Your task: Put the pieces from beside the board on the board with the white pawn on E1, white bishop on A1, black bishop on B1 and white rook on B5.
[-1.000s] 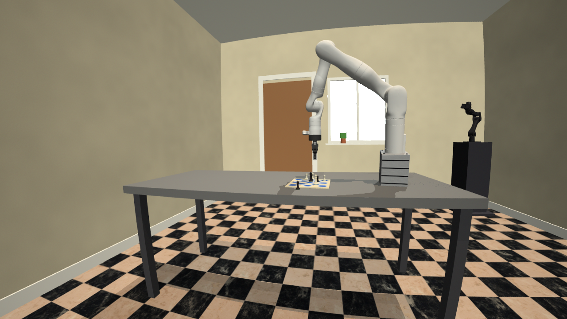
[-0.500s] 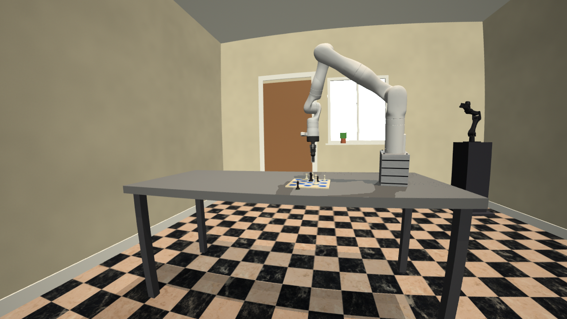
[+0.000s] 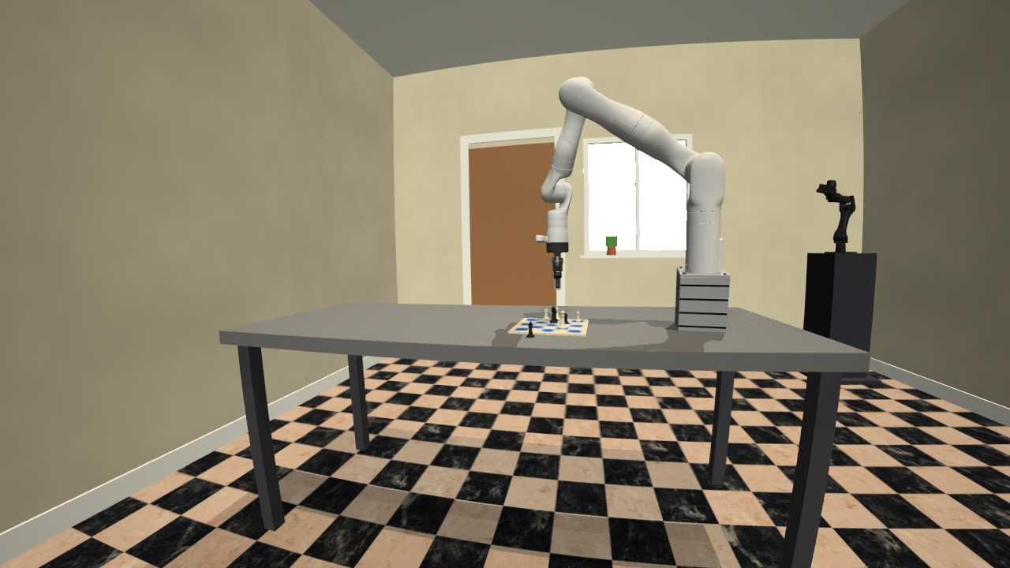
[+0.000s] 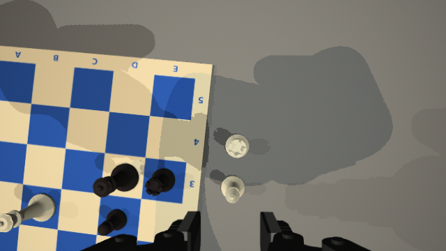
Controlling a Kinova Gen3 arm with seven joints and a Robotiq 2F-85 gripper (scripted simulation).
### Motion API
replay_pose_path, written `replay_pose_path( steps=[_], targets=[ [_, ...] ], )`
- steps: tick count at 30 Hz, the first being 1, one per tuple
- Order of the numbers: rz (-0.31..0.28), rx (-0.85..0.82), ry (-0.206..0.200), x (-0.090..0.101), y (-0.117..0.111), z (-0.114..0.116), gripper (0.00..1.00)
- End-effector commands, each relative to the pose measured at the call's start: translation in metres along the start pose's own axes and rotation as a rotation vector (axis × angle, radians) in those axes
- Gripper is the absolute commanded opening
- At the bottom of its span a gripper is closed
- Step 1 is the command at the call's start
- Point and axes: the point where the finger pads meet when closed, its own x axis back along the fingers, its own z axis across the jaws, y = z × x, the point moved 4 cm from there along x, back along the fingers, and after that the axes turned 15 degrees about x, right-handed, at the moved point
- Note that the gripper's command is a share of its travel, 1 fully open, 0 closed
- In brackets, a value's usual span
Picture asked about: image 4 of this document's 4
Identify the white chess piece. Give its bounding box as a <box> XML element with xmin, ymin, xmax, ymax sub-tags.
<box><xmin>221</xmin><ymin>176</ymin><xmax>245</xmax><ymax>203</ymax></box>
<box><xmin>0</xmin><ymin>194</ymin><xmax>56</xmax><ymax>232</ymax></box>

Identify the blue and cream chessboard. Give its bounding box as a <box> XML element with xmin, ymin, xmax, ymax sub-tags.
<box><xmin>0</xmin><ymin>46</ymin><xmax>213</xmax><ymax>251</ymax></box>

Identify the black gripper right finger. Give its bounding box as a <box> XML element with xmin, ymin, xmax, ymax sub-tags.
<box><xmin>260</xmin><ymin>212</ymin><xmax>371</xmax><ymax>251</ymax></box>

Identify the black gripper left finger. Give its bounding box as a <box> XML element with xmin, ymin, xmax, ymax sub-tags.
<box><xmin>80</xmin><ymin>211</ymin><xmax>201</xmax><ymax>251</ymax></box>

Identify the white rook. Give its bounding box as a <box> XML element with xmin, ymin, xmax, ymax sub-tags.
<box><xmin>226</xmin><ymin>135</ymin><xmax>249</xmax><ymax>158</ymax></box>

